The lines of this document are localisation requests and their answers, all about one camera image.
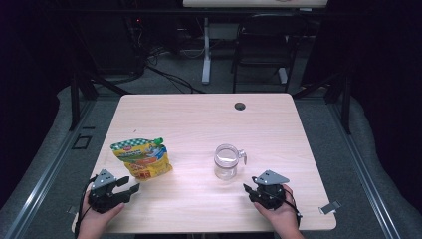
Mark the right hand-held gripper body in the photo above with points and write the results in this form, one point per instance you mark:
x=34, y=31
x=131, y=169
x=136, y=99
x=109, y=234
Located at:
x=268, y=194

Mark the white desk leg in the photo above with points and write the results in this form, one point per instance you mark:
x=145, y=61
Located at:
x=206, y=49

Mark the black rectangular floor bracket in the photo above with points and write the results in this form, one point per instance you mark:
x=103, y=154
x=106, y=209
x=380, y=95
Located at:
x=74, y=142

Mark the yellow spout pouch green cap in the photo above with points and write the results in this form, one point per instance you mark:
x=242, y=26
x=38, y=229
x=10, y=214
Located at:
x=146, y=159

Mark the person's right hand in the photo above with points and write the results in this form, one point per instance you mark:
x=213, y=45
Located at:
x=282, y=219

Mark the black folding chair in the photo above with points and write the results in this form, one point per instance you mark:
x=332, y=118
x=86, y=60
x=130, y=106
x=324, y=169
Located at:
x=265, y=40

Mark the white desk foot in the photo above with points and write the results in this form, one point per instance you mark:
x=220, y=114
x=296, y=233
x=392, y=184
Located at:
x=283, y=75

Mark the grey metal table clip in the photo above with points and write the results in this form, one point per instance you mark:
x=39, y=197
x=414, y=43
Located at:
x=329, y=207
x=72, y=210

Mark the dark computer case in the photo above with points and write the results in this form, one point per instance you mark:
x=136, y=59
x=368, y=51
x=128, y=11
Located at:
x=109, y=46

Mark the light wooden desk top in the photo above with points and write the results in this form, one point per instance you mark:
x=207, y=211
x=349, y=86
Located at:
x=252, y=3

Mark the black metal frame stand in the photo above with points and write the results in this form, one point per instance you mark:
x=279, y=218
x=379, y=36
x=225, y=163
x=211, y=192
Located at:
x=75, y=99
x=346, y=106

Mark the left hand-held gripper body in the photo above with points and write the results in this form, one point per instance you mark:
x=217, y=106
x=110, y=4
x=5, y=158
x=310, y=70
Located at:
x=104, y=194

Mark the person's left hand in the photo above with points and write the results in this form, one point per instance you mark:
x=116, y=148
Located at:
x=93, y=220

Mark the aluminium floor rail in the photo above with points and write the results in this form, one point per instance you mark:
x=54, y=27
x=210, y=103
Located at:
x=363, y=172
x=49, y=172

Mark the clear glass jar with lid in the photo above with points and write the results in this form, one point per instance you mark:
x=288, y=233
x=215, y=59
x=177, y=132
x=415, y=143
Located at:
x=226, y=162

